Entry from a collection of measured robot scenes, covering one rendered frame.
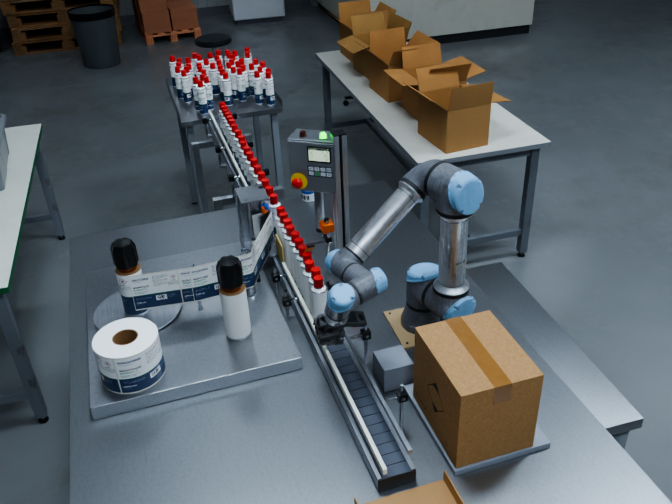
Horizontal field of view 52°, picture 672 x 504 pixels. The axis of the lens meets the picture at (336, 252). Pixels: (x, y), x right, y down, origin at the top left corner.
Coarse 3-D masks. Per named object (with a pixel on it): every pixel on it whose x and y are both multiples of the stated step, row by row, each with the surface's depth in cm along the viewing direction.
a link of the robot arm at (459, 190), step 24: (432, 168) 207; (456, 168) 205; (432, 192) 207; (456, 192) 199; (480, 192) 203; (456, 216) 205; (456, 240) 211; (456, 264) 216; (432, 288) 229; (456, 288) 220; (456, 312) 221
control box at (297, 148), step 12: (312, 132) 234; (288, 144) 231; (300, 144) 229; (312, 144) 228; (324, 144) 227; (300, 156) 232; (300, 168) 234; (312, 180) 235; (324, 180) 234; (324, 192) 237
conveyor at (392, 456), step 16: (336, 352) 229; (352, 368) 222; (352, 384) 215; (368, 400) 209; (352, 416) 204; (368, 416) 204; (384, 432) 198; (368, 448) 194; (384, 448) 193; (400, 464) 188
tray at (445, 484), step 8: (440, 480) 189; (448, 480) 185; (416, 488) 187; (424, 488) 187; (432, 488) 187; (440, 488) 187; (448, 488) 187; (392, 496) 185; (400, 496) 185; (408, 496) 185; (416, 496) 185; (424, 496) 185; (432, 496) 185; (440, 496) 185; (448, 496) 184; (456, 496) 182
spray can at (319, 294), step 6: (318, 276) 230; (318, 282) 229; (312, 288) 232; (318, 288) 230; (324, 288) 231; (312, 294) 232; (318, 294) 230; (324, 294) 231; (312, 300) 233; (318, 300) 232; (324, 300) 232; (312, 306) 235; (318, 306) 233; (324, 306) 234; (318, 312) 234
